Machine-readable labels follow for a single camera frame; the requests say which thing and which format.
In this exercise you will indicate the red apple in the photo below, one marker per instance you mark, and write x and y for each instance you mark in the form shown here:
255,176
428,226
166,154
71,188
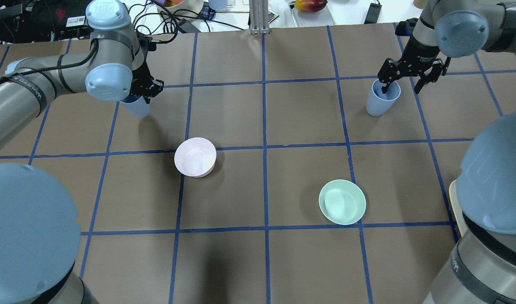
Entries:
310,5

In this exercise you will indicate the blue cup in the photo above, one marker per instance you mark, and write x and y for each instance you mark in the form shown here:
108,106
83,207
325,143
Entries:
378,102
136,105

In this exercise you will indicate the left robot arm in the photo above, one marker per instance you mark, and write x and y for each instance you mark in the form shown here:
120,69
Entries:
39,234

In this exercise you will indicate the pink bowl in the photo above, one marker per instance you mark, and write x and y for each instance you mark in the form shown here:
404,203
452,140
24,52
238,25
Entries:
195,157

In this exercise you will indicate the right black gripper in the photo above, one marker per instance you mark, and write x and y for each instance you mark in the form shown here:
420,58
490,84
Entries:
423,53

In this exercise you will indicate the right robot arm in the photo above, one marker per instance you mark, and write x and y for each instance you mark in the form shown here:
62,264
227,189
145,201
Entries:
481,268

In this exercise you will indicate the aluminium frame post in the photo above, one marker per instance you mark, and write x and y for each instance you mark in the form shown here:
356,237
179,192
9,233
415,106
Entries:
259,17

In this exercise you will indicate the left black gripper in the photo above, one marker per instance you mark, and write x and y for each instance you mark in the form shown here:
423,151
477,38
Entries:
142,79

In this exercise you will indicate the mint green bowl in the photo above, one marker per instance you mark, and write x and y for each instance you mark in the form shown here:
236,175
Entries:
342,202

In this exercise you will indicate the cream toaster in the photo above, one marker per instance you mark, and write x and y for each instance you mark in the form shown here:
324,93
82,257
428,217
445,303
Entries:
456,208

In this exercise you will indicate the bowl of coloured blocks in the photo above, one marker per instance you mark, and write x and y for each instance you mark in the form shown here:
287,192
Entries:
183,7

